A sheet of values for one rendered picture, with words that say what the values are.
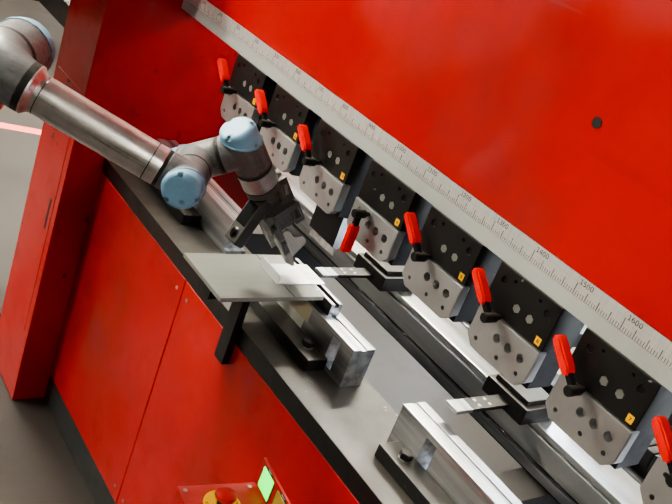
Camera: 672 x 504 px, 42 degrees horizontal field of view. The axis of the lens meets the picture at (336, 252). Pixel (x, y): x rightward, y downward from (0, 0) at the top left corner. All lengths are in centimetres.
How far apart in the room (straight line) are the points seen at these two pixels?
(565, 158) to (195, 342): 105
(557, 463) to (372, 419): 38
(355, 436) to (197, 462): 53
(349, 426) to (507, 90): 72
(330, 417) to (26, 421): 139
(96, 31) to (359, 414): 128
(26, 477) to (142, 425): 49
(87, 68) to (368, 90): 97
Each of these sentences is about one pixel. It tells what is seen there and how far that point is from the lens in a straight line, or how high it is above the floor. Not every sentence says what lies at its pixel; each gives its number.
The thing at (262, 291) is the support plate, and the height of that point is 100.
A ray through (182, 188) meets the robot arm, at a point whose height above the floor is 124.
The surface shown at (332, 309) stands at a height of 99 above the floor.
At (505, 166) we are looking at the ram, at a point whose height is 148.
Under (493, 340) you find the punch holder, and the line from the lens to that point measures 154.
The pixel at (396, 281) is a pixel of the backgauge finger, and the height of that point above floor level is 101.
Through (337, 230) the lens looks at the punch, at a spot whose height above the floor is 114.
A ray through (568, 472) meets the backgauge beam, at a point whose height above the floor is 96.
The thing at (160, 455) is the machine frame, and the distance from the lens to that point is 233.
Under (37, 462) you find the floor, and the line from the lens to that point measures 282.
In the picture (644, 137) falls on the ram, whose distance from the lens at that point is 138.
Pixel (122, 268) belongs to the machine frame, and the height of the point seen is 67.
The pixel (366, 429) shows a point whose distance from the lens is 179.
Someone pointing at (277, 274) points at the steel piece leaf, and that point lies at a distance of 191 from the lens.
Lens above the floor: 184
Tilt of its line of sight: 23 degrees down
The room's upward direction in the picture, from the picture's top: 21 degrees clockwise
